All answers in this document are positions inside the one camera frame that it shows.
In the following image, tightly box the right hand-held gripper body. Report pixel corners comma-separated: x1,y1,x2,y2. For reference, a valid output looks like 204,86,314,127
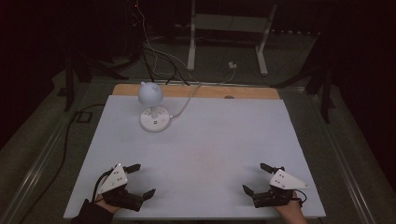
252,166,311,209

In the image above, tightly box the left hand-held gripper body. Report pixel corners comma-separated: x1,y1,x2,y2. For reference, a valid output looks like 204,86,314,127
97,162,146,213

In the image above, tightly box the person's left hand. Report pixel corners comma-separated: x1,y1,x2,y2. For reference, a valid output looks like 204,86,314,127
94,193,121,216

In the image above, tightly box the person's right hand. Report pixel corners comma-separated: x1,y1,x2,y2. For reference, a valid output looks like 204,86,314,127
273,190,305,220

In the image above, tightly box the white table cover sheet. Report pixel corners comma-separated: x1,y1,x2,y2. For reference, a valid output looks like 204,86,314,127
63,94,327,220

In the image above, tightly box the white round desk lamp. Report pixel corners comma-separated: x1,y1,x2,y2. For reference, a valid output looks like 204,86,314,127
137,80,172,133

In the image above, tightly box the small black floor box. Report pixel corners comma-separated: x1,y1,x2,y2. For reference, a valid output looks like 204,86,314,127
76,111,93,124

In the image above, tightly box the black tripod stand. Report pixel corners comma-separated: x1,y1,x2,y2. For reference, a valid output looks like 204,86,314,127
56,50,142,113
270,29,336,124

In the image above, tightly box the grey metal stand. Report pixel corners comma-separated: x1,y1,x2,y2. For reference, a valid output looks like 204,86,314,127
186,0,278,77

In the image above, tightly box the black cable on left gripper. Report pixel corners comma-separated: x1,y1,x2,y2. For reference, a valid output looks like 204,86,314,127
91,168,114,203

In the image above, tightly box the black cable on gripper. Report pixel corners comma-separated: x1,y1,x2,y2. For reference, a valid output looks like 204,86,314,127
293,189,308,207
91,168,114,203

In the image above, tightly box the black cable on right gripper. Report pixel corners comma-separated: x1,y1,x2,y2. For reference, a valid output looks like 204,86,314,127
293,189,308,207

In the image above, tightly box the metal floor rail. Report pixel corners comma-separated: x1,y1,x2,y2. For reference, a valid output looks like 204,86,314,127
0,122,73,224
307,92,376,224

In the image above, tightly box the long black floor cable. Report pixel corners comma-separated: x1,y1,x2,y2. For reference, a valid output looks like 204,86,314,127
18,103,106,224

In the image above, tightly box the white lamp power cable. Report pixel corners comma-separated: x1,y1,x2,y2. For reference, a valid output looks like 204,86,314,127
169,66,236,119

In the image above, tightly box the black cable bundle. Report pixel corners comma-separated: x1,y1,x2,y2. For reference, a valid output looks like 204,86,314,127
140,43,191,87

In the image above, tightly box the thin white hanging cable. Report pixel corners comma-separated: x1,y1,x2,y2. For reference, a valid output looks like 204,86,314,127
135,0,195,82

